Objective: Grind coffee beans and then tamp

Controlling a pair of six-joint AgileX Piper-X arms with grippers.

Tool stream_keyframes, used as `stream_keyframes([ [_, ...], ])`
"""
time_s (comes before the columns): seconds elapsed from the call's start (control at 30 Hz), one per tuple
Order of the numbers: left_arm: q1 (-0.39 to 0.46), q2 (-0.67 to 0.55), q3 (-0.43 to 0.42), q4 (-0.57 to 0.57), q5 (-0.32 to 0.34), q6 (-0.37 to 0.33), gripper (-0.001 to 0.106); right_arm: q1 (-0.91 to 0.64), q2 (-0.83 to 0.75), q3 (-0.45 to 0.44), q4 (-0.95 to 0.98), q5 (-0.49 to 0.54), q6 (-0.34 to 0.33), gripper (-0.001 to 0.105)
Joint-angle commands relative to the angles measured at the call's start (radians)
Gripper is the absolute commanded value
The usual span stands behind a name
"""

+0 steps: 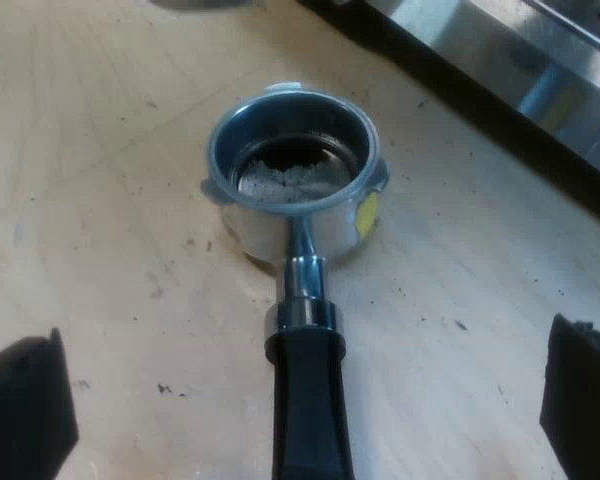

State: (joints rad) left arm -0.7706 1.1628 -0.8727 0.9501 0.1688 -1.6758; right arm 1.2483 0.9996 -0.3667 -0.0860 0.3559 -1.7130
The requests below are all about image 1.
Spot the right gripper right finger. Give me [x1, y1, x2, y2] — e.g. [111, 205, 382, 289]
[538, 313, 600, 480]

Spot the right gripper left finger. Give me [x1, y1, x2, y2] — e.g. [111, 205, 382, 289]
[0, 327, 80, 480]

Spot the filter holder with red-ended handle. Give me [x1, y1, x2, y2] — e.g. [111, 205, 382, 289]
[200, 81, 392, 480]

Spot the steel espresso machine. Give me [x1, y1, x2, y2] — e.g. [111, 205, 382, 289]
[294, 0, 600, 232]

